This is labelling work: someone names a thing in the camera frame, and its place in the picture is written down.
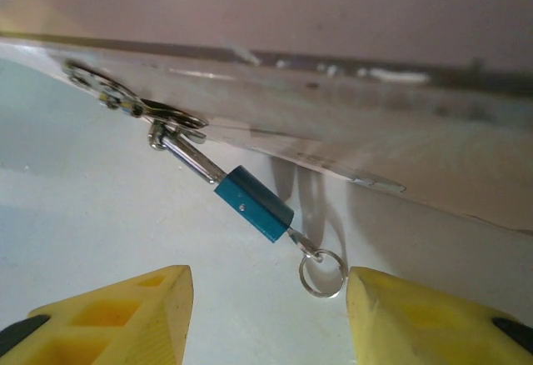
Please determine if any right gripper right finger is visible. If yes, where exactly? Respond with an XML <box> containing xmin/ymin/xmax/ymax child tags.
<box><xmin>346</xmin><ymin>266</ymin><xmax>533</xmax><ymax>365</ymax></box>

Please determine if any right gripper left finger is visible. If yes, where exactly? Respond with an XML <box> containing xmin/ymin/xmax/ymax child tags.
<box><xmin>0</xmin><ymin>263</ymin><xmax>195</xmax><ymax>365</ymax></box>

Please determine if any silver key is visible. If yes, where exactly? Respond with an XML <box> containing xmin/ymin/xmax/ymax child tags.
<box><xmin>286</xmin><ymin>227</ymin><xmax>324</xmax><ymax>263</ymax></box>

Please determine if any blue padlock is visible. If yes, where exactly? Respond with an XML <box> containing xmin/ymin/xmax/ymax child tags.
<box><xmin>148</xmin><ymin>121</ymin><xmax>296</xmax><ymax>244</ymax></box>

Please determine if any pink cartoon tin box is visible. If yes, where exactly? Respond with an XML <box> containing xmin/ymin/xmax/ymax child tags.
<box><xmin>0</xmin><ymin>0</ymin><xmax>533</xmax><ymax>237</ymax></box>

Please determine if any silver key ring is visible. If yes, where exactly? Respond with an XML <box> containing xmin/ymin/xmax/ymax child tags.
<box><xmin>297</xmin><ymin>247</ymin><xmax>346</xmax><ymax>299</ymax></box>

